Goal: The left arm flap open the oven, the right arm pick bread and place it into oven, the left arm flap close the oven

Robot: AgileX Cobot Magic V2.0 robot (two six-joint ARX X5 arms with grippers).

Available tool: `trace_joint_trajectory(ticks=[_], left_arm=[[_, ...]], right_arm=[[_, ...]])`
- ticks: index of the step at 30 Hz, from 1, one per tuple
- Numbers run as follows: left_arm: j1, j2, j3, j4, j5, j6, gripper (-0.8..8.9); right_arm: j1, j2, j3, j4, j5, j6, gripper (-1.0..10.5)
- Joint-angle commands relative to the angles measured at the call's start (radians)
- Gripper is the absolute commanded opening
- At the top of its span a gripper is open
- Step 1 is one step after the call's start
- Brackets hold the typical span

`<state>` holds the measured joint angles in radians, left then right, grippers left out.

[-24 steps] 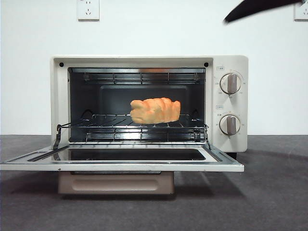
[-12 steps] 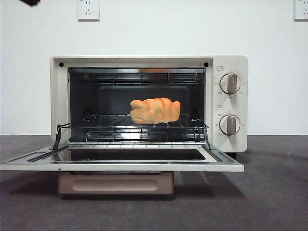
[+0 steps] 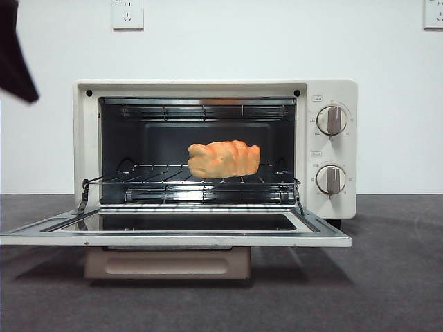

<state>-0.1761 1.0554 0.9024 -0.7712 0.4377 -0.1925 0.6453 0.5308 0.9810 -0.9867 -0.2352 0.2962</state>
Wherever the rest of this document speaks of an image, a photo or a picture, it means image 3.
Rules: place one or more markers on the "golden brown bread loaf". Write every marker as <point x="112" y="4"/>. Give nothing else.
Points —
<point x="225" y="159"/>

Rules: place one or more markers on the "cream timer knob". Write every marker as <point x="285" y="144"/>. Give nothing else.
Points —
<point x="331" y="179"/>

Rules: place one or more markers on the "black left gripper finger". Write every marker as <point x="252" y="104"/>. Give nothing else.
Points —
<point x="10" y="62"/>

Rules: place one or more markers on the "cream toaster oven housing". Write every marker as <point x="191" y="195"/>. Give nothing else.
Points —
<point x="337" y="148"/>

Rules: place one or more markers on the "cream temperature knob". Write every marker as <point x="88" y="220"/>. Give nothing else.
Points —
<point x="332" y="120"/>

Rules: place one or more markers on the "white wall socket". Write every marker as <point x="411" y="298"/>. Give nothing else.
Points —
<point x="127" y="15"/>
<point x="433" y="15"/>

